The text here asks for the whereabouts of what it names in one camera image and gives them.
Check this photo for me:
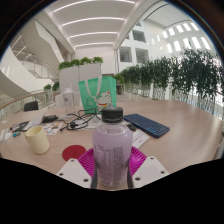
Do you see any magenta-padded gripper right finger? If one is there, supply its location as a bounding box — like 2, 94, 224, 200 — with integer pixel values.
126, 145, 170, 190

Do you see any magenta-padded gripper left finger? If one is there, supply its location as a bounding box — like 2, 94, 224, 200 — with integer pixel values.
55, 147, 99, 190

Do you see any purple drink bottle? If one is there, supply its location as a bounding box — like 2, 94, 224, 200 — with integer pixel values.
91, 105, 134, 190

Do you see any flat round red coaster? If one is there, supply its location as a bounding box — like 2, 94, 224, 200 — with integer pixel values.
61, 144, 87, 162

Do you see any white paper card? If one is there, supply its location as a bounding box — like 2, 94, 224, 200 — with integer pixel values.
131, 128, 150, 149

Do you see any dark blue keyboard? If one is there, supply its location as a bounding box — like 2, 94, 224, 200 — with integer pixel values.
123, 113, 171, 139

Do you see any cream yellow mug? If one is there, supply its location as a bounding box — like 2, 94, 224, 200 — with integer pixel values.
24, 125, 51, 155

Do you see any colourful sticker sheet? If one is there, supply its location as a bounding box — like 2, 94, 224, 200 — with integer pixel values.
41, 121, 64, 136

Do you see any black power adapter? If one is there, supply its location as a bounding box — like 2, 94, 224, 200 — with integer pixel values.
42, 114, 59, 124

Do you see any open paper booklet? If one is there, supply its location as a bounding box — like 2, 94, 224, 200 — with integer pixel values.
21, 111, 48, 132

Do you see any black notebook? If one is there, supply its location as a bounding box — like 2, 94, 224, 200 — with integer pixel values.
14, 121, 29, 132

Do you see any clear shaker bottle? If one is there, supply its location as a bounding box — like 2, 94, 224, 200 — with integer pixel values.
62, 83, 77, 116

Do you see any green tote bag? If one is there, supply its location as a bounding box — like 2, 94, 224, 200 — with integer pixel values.
78, 75, 118, 114

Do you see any green plant in white planter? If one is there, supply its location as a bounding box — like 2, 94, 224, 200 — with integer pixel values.
43, 83, 54, 101

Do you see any green plant in brown planter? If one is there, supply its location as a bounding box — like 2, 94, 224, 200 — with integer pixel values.
52, 81, 61, 94

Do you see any low shelf topped with plants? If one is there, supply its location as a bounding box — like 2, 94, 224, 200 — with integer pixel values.
113, 73, 126, 96

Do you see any white cabinet topped with plants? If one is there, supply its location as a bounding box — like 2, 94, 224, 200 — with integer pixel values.
58, 56, 104, 101

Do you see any row of green hedge planters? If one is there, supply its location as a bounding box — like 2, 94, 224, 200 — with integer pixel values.
119, 49, 224, 114

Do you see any black cable tangle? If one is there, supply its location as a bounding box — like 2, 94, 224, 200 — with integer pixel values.
59, 109, 101, 132

